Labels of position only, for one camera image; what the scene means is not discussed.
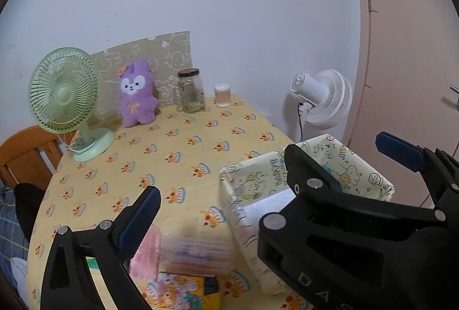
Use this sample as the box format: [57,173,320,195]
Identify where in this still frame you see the white standing fan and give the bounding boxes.
[290,69,353,141]

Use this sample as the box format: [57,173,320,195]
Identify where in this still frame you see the green desk fan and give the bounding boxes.
[29,47,115,162]

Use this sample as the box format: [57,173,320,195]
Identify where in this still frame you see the beige door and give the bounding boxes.
[343,0,458,208]

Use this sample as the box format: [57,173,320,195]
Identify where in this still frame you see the blue plaid bedding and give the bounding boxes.
[0,183,29,298]

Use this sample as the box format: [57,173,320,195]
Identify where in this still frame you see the glass jar with brown lid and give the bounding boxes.
[177,68,205,113]

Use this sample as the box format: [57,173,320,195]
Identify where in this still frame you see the clear plastic packet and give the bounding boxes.
[160,235,236,276]

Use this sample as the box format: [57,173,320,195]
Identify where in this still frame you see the wooden chair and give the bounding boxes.
[1,126,75,190]

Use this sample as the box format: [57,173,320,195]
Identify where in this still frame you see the pink tissue packet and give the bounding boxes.
[130,224,161,282]

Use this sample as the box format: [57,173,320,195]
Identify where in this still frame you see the cotton swab container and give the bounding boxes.
[214,84,231,108]

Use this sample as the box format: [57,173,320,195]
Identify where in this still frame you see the cartoon-print storage basket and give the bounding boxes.
[219,134,395,295]

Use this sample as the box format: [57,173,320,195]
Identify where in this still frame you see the green orange tissue packet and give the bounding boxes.
[86,257,99,270]

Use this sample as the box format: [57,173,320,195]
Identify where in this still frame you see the beige cartoon wall mat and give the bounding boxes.
[89,31,193,126]

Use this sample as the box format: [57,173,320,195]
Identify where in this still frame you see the purple plush bunny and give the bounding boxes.
[118,60,158,127]

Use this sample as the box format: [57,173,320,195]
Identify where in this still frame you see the black cloth on chair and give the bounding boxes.
[13,183,45,242]

